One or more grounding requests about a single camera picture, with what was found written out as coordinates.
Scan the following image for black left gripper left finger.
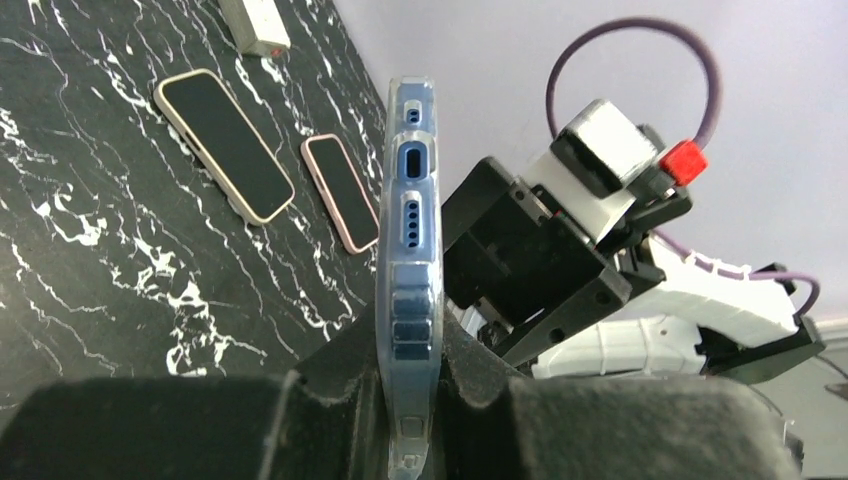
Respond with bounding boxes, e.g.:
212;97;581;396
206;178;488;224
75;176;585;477
1;307;385;479

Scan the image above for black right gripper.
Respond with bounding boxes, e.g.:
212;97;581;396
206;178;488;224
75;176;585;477
442;157;666;367

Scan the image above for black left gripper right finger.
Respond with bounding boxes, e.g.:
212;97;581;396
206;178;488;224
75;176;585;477
437;317;801;479

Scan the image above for clear phone case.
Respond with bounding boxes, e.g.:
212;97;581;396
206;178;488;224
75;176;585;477
374;76;444;479

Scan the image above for black phone cream case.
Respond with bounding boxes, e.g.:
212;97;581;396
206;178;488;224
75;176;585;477
154;68;295;225

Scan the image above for blue phone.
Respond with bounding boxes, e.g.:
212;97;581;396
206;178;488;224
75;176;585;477
387;76;443;368

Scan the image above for black phone pink case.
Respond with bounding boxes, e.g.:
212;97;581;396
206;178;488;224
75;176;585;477
300;134;379;255

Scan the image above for white box red labels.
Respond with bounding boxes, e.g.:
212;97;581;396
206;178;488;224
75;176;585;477
218;0;291;58

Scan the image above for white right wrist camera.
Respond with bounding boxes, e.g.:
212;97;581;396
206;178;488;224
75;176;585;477
519;99;708;252

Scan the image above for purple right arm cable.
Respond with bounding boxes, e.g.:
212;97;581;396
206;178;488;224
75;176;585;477
545;17;821;319

